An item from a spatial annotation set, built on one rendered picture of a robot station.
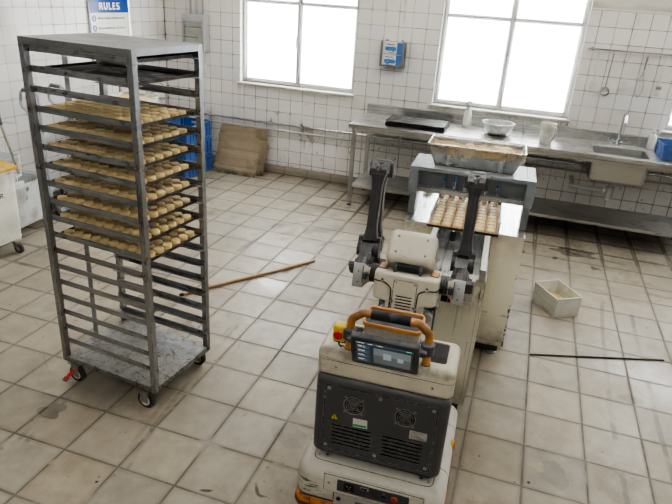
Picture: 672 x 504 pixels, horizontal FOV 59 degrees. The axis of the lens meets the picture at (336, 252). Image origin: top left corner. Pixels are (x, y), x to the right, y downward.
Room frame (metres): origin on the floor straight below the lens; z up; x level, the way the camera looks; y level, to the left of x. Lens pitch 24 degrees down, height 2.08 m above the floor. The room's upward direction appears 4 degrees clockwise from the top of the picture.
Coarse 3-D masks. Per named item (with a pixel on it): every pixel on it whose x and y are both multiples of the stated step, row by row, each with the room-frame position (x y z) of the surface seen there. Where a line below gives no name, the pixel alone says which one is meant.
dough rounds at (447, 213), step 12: (444, 204) 3.49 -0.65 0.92; (456, 204) 3.53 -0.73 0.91; (480, 204) 3.55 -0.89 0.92; (492, 204) 3.56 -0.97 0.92; (432, 216) 3.31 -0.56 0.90; (444, 216) 3.27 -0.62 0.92; (456, 216) 3.30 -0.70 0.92; (480, 216) 3.32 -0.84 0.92; (492, 216) 3.33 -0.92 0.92; (480, 228) 3.11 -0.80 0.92; (492, 228) 3.13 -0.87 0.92
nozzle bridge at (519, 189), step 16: (416, 160) 3.52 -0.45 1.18; (432, 160) 3.55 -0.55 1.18; (416, 176) 3.39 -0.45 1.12; (432, 176) 3.45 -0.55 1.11; (448, 176) 3.43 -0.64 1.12; (464, 176) 3.40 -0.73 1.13; (496, 176) 3.28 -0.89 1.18; (512, 176) 3.31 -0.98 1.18; (528, 176) 3.33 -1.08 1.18; (416, 192) 3.51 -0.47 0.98; (432, 192) 3.40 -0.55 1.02; (448, 192) 3.37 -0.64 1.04; (464, 192) 3.36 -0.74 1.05; (512, 192) 3.33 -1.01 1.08; (528, 192) 3.23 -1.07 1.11; (528, 208) 3.23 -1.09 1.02
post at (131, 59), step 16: (128, 64) 2.48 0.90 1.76; (128, 80) 2.49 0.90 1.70; (144, 176) 2.50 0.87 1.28; (144, 192) 2.49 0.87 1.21; (144, 208) 2.49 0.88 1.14; (144, 224) 2.48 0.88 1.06; (144, 240) 2.48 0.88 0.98; (144, 256) 2.48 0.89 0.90; (144, 272) 2.48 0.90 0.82; (144, 288) 2.49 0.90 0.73
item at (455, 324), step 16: (448, 240) 3.10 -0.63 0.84; (480, 240) 3.13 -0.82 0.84; (448, 256) 2.87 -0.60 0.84; (480, 256) 2.90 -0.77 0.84; (448, 272) 2.67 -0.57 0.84; (480, 288) 2.60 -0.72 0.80; (448, 304) 2.64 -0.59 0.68; (480, 304) 2.60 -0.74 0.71; (448, 320) 2.64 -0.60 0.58; (464, 320) 2.62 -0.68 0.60; (448, 336) 2.63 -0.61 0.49; (464, 336) 2.61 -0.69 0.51; (464, 352) 2.61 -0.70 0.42; (464, 368) 2.61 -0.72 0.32; (464, 384) 2.60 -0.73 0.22
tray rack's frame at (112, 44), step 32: (32, 96) 2.72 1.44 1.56; (32, 128) 2.71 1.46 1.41; (64, 320) 2.72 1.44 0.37; (128, 320) 3.13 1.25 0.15; (64, 352) 2.71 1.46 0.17; (96, 352) 2.77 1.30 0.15; (128, 352) 2.79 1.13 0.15; (160, 352) 2.81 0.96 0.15; (192, 352) 2.83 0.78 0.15; (160, 384) 2.52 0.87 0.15
